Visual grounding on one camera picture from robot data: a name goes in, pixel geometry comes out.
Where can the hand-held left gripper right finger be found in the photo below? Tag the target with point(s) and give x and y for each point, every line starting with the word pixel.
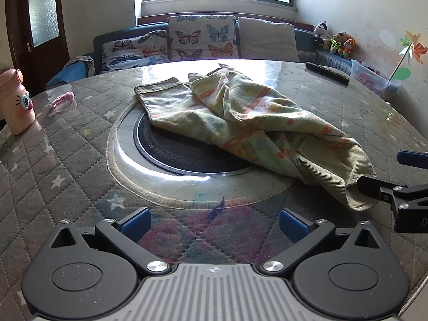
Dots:
pixel 294 225

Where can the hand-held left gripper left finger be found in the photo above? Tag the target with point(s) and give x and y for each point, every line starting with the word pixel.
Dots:
pixel 135 224

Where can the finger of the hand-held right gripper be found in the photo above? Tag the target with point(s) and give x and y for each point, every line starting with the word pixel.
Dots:
pixel 374 185
pixel 411 159

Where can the pastel patterned knit cardigan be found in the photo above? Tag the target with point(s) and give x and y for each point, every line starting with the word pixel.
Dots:
pixel 240 117

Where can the round recessed table hotplate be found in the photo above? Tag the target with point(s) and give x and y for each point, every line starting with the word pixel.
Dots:
pixel 174 160

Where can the clear plastic storage box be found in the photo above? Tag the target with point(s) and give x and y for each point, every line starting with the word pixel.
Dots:
pixel 371 78

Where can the colourful paper pinwheel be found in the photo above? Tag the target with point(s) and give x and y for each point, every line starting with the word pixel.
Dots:
pixel 414 48

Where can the black remote control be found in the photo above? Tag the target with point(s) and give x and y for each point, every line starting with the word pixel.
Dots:
pixel 327 72

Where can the orange plush toy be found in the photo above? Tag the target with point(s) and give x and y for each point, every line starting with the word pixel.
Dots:
pixel 348 47

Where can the yellow green plush toy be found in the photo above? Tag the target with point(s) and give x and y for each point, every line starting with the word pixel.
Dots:
pixel 337 43

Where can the small pink object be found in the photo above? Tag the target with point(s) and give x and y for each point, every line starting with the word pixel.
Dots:
pixel 63 99

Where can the black and white cow plush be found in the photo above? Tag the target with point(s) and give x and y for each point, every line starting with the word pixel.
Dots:
pixel 321 33

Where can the dark blue sofa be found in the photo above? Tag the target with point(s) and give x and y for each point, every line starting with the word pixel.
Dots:
pixel 309 40

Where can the blue blanket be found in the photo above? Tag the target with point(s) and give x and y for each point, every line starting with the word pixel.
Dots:
pixel 72 72

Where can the pink cartoon water bottle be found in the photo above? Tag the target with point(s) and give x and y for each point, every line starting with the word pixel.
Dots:
pixel 16 103

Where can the long butterfly print cushion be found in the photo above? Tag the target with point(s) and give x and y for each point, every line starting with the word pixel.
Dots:
pixel 133 52

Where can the plain white pillow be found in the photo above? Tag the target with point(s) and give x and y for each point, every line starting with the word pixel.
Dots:
pixel 267 38

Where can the square butterfly print cushion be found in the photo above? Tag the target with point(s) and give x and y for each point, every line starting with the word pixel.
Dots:
pixel 200 38

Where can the dark wooden door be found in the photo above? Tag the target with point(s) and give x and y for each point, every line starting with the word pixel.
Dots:
pixel 20 40

